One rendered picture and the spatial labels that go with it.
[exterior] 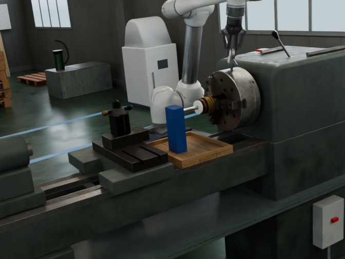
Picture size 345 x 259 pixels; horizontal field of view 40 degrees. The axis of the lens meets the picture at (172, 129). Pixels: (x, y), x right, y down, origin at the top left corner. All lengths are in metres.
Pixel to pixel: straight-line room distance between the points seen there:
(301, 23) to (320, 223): 3.22
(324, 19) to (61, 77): 4.67
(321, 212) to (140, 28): 4.64
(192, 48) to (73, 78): 5.68
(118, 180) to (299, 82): 1.08
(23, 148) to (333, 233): 1.79
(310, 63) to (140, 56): 4.48
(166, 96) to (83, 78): 5.69
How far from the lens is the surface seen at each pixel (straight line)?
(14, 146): 1.97
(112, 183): 1.97
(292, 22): 5.69
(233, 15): 2.35
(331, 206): 2.82
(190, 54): 2.95
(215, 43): 6.66
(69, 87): 8.45
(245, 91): 2.37
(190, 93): 3.01
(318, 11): 5.46
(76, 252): 2.30
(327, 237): 2.87
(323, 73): 2.64
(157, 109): 2.95
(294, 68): 2.47
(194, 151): 2.33
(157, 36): 6.93
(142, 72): 6.84
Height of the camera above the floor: 1.66
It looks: 16 degrees down
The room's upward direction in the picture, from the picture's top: 5 degrees counter-clockwise
